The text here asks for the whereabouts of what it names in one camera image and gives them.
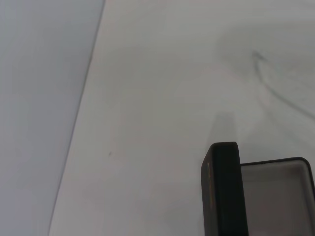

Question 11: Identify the black glasses case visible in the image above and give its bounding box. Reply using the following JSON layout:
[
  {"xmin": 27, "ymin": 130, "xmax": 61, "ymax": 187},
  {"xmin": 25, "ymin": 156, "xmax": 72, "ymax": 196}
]
[{"xmin": 201, "ymin": 141, "xmax": 315, "ymax": 236}]

